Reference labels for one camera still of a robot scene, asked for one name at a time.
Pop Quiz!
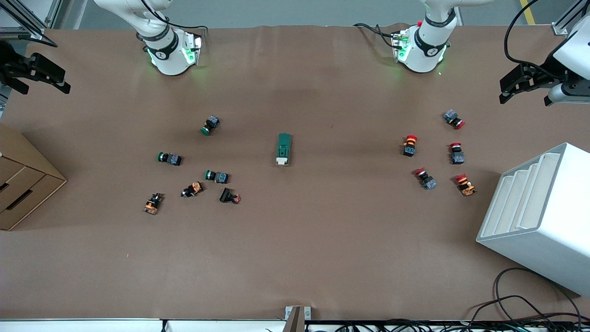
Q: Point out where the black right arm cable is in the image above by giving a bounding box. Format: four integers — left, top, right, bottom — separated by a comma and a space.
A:
140, 0, 209, 32

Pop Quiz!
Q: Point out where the white slotted rack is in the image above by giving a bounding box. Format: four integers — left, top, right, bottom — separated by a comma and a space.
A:
476, 142, 590, 297

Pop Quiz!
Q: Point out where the black looped cable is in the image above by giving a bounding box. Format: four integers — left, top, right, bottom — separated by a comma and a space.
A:
466, 267, 584, 323

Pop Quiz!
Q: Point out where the white table edge rail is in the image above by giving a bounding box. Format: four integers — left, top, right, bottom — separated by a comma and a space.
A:
0, 318, 289, 332

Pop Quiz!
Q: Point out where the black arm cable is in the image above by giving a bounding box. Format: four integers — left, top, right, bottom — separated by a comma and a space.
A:
140, 0, 209, 32
504, 0, 556, 66

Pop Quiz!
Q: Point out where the black cable bundle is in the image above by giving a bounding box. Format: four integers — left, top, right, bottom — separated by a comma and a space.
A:
307, 317, 590, 332

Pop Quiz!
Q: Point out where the aluminium frame profile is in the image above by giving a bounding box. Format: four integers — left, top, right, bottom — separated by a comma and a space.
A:
552, 0, 590, 36
0, 0, 63, 42

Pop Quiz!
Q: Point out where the black base cable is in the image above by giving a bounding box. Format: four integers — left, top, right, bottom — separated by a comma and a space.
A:
354, 22, 402, 47

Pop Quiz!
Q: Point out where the metal table bracket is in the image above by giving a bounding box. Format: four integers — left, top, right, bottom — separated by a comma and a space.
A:
285, 306, 312, 332

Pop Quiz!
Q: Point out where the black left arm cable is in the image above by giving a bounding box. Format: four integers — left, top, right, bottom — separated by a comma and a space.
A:
504, 0, 556, 66

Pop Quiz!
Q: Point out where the red button orange block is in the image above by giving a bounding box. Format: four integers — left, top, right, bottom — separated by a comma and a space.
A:
454, 173, 477, 197

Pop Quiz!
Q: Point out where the green load switch white lever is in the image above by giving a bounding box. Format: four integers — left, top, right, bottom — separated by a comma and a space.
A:
276, 133, 292, 166

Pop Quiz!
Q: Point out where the brown cardboard box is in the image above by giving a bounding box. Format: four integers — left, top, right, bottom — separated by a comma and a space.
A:
0, 122, 68, 231

